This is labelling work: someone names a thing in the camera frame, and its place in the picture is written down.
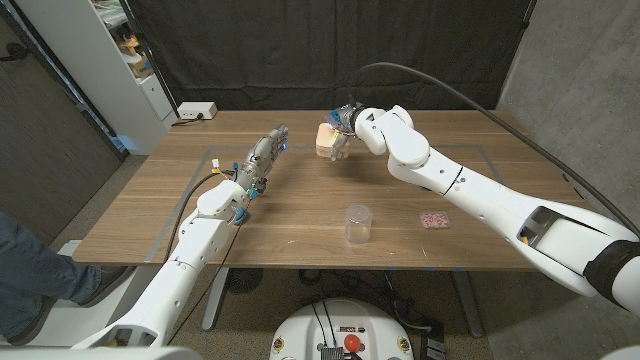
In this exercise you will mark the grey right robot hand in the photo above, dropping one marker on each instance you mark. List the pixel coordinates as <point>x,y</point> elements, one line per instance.
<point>346,122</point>

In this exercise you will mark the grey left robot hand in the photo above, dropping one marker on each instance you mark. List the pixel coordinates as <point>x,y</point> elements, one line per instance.
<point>262,155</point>

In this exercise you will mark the peach square jewelry box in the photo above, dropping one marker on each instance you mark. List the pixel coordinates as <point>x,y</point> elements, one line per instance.
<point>324,140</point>

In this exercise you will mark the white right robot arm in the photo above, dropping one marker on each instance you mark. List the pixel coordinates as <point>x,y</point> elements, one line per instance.
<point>450,175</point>

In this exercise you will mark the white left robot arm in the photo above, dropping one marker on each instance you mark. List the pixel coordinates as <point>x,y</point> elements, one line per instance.
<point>200,240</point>

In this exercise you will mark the white power strip box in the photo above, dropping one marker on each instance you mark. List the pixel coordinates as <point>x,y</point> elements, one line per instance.
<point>196,110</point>

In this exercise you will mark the clear plastic cup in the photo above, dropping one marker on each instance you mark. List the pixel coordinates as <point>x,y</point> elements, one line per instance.
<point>358,225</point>

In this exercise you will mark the cardboard box on shelf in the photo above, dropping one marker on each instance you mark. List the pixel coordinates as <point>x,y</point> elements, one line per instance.
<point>141,66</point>

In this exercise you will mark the black backdrop curtain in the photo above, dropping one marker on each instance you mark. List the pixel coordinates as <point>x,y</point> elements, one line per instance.
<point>250,50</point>

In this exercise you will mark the black round floor device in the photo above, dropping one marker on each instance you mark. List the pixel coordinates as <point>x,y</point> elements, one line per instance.
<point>243,280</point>

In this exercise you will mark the pink tissue pack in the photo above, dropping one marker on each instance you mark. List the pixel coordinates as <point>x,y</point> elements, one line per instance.
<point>434,220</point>

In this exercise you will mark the grey table leg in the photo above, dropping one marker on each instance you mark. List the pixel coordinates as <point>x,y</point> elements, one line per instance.
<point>215,300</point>
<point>467,305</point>

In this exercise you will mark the white shelf cabinet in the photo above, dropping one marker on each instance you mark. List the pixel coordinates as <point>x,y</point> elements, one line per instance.
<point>100,75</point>

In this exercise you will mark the white robot torso base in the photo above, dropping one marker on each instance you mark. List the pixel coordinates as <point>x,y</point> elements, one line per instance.
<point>310,330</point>

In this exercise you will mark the dark shoe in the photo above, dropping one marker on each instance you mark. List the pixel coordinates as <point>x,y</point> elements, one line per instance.
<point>30,325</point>
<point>107,282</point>

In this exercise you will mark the red emergency stop button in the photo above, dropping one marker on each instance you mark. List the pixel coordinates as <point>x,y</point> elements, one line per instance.
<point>352,343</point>

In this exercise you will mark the white floor platform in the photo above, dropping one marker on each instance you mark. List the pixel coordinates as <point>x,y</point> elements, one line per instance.
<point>75,320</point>

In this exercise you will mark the person's leg in jeans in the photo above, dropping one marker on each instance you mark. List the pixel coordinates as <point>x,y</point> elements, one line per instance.
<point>30,270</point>

